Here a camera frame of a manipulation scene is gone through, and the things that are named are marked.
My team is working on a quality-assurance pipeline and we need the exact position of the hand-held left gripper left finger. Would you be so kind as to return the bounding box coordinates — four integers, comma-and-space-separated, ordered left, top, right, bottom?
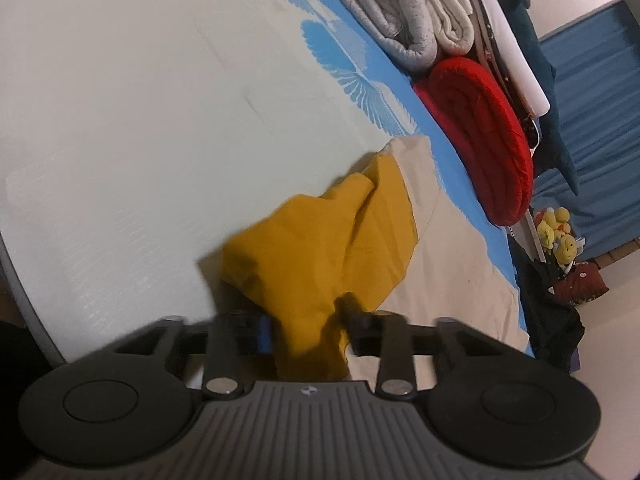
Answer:
102, 312, 275, 402

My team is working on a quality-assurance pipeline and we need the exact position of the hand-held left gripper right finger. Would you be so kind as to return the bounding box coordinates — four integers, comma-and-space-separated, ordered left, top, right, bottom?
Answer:
336, 292, 502, 401

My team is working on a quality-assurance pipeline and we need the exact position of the beige and mustard jacket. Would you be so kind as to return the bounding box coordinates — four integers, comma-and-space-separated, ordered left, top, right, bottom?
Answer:
220, 135, 531, 382

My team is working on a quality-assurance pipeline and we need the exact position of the black cloth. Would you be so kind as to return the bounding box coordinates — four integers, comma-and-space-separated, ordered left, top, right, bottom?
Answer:
509, 239, 586, 374

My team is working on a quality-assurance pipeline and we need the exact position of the yellow plush toy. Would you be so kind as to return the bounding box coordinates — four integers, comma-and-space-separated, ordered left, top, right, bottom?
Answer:
553, 235, 582, 267
536, 207, 572, 250

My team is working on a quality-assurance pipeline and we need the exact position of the dark red patterned bag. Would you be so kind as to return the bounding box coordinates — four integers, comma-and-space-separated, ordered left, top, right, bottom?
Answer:
552, 260, 611, 307

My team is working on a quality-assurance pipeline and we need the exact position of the red round cushion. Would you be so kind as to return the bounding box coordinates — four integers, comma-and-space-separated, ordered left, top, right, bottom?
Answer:
413, 57, 535, 227

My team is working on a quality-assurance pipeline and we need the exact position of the white bed sheet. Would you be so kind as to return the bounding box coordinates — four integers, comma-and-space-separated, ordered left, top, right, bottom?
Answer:
0, 0, 432, 367

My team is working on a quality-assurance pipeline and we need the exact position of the blue patterned bed cover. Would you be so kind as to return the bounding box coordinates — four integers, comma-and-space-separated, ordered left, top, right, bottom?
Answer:
235, 0, 539, 361

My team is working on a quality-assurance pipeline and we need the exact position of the dark teal garment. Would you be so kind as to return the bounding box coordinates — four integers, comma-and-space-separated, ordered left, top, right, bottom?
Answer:
509, 0, 582, 197

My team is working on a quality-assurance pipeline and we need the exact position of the white rolled cloth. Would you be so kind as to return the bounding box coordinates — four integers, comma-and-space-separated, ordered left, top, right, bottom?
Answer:
472, 0, 551, 119

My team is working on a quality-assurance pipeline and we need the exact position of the white folded blanket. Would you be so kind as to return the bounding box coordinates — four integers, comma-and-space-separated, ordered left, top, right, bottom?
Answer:
307, 0, 476, 72

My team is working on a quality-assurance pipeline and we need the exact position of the blue curtain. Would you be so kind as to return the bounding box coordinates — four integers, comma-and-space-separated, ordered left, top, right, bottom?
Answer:
530, 0, 640, 264

